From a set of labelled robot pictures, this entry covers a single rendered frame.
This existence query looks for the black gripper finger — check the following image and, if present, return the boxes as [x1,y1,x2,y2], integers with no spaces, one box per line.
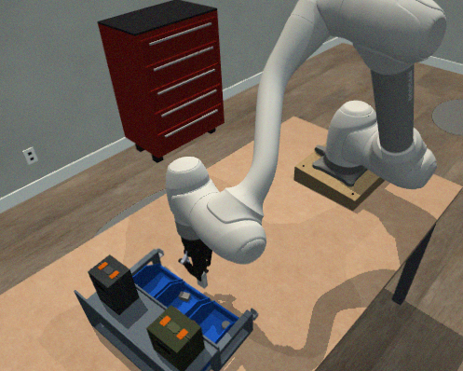
[178,249,206,289]
[200,245,212,287]

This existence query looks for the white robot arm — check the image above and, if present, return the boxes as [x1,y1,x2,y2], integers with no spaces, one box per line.
[166,0,446,264]

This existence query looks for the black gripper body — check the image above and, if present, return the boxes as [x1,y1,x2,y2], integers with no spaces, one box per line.
[181,237,206,258]

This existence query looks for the black case with orange latches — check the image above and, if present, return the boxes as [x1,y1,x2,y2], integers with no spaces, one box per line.
[88,255,139,315]

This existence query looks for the blue bin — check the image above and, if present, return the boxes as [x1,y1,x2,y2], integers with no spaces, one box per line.
[156,281,211,318]
[132,264,183,298]
[189,300,239,344]

